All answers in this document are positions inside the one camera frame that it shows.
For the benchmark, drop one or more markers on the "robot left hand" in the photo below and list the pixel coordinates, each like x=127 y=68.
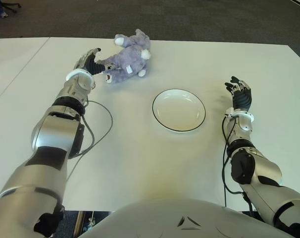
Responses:
x=89 y=63

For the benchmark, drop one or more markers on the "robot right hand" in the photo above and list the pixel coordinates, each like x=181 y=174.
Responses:
x=242 y=98

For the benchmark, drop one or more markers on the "purple plush doll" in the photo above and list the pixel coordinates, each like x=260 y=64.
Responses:
x=130 y=59

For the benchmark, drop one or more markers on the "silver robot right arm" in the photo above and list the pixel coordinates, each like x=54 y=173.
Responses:
x=265 y=171

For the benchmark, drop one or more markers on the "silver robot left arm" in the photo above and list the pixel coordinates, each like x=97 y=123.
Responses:
x=53 y=138

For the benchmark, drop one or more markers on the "white plate black rim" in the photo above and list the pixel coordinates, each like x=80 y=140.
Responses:
x=178 y=110

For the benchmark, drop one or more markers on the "black office chair base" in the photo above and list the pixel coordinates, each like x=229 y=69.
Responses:
x=12 y=5

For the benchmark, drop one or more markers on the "silver robot torso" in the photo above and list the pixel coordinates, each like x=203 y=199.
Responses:
x=164 y=218

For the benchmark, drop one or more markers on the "metal table leg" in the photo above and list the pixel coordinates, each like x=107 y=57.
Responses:
x=79 y=223

